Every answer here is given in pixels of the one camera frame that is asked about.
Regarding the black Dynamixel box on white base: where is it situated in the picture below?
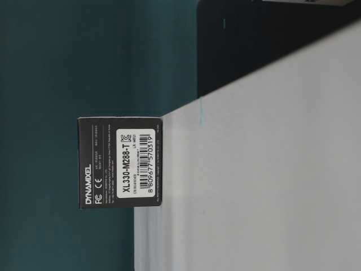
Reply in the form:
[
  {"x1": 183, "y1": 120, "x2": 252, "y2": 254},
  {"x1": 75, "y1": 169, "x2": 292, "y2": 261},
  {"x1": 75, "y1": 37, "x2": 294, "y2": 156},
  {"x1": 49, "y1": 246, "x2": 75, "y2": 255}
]
[{"x1": 77, "y1": 117, "x2": 163, "y2": 209}]

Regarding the white base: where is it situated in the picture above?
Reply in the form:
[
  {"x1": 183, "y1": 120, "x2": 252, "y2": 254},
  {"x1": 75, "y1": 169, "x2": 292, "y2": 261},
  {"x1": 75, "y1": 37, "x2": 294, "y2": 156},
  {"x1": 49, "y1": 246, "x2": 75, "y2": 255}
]
[{"x1": 134, "y1": 22, "x2": 360, "y2": 270}]

